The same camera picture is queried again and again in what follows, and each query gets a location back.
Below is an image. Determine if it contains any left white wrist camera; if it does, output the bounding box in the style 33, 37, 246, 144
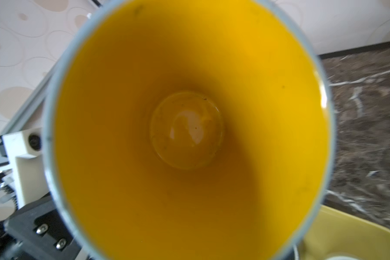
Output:
2, 128, 49, 209

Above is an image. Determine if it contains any blue mug yellow inside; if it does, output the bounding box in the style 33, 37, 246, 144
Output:
42, 1, 336, 260

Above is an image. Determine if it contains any yellow plastic tray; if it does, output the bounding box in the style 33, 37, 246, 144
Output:
298, 206, 390, 260

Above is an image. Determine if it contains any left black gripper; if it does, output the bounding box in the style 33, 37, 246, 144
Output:
0, 196, 81, 260

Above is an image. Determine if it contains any left slanted aluminium rail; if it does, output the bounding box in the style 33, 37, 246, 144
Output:
0, 62, 59, 135

